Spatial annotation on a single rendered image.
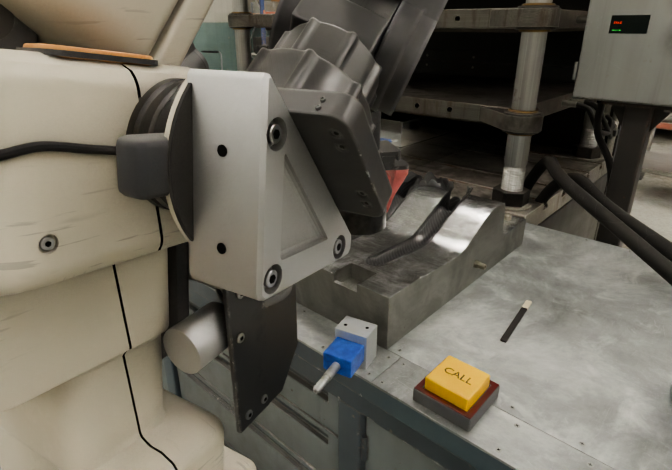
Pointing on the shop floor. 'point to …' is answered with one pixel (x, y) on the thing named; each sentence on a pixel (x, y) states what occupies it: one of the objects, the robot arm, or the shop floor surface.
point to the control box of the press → (627, 68)
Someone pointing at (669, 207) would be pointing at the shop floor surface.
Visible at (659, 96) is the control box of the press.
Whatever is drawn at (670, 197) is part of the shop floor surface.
